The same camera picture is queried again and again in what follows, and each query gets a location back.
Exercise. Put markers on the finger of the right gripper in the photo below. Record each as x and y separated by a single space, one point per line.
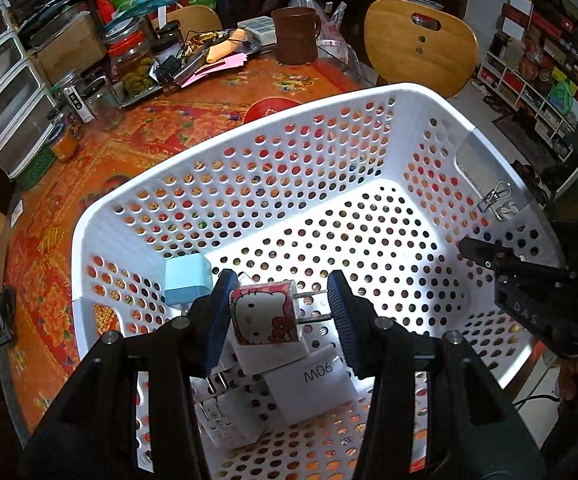
481 252

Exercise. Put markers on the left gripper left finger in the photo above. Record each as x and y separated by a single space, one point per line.
89 430

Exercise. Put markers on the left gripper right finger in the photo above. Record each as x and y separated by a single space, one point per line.
473 431

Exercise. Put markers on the white perforated plastic basket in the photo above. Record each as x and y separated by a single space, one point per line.
380 184

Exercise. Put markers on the white 90W charger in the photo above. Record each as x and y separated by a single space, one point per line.
311 386

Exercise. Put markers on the light blue charger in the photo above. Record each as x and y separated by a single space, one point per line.
187 278

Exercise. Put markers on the Hello Kitty charger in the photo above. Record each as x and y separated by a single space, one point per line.
267 313

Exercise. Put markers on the white square charger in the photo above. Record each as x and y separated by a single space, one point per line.
260 358

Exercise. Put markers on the metal binder clip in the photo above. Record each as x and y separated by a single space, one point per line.
499 202

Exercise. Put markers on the red floral tablecloth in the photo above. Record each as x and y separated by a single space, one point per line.
36 365

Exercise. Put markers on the shelf with boxes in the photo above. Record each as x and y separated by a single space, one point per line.
532 65

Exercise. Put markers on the wooden chair right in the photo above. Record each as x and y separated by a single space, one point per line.
408 42

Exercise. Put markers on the jar with orange contents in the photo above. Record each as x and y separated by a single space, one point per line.
62 141

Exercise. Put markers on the brown mug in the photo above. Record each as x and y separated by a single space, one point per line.
296 31

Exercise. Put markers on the pink paper sheets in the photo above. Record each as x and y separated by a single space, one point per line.
235 60

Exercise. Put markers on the white drawer tower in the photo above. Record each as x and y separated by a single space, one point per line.
25 102

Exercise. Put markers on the red-lid pickle jar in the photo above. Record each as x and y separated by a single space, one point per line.
132 60

